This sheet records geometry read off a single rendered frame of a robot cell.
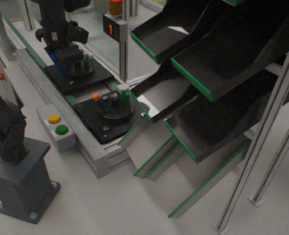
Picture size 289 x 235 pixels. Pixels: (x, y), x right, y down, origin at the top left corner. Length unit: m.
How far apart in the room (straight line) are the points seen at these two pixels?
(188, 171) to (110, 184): 0.31
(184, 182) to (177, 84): 0.25
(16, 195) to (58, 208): 0.15
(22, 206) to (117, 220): 0.27
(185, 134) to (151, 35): 0.24
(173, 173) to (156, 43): 0.35
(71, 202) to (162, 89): 0.46
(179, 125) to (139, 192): 0.35
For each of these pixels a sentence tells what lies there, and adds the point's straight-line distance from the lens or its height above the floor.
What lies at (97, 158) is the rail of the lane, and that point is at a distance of 0.89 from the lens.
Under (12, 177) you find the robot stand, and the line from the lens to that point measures 0.77.
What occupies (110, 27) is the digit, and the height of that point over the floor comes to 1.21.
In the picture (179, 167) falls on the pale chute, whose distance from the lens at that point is 0.76.
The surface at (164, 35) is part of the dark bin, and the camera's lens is 0.64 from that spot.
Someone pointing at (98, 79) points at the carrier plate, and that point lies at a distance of 1.23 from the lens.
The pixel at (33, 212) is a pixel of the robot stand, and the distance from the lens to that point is 0.89.
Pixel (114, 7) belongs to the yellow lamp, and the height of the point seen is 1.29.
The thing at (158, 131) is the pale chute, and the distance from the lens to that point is 0.81.
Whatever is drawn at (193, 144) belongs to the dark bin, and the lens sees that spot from 0.61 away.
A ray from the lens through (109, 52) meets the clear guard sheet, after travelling 1.30.
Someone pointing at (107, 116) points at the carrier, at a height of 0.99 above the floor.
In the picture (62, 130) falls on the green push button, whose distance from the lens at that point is 0.98.
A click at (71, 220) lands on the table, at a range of 0.89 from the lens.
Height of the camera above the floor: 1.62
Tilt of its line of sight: 40 degrees down
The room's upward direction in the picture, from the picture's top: 3 degrees clockwise
